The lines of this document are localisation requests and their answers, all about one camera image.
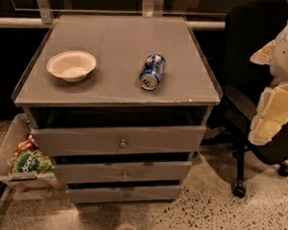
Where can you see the grey top drawer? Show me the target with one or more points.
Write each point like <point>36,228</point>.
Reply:
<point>118,140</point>

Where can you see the grey drawer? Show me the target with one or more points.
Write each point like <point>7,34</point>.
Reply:
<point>121,172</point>
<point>118,140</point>
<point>124,194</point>

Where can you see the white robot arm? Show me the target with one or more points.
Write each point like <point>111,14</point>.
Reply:
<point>272,109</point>

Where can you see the grey drawer cabinet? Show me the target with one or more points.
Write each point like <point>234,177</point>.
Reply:
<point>112,95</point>

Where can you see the grey middle drawer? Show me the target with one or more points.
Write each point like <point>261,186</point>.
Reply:
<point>121,172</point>

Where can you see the grey bottom drawer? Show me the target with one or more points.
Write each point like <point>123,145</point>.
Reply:
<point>124,194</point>

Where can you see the blue soda can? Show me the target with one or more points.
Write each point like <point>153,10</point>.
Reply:
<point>152,71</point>

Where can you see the white paper bowl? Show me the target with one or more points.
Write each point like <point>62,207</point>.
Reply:
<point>71,66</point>

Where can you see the green snack bag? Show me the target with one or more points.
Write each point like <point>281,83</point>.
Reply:
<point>29,159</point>

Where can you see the clear plastic side bin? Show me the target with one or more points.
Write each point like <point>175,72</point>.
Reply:
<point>18,133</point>

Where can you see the black office chair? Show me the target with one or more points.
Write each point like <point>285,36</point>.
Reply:
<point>248,28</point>

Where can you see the metal wall rail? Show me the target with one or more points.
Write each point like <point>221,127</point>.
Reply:
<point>25,23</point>

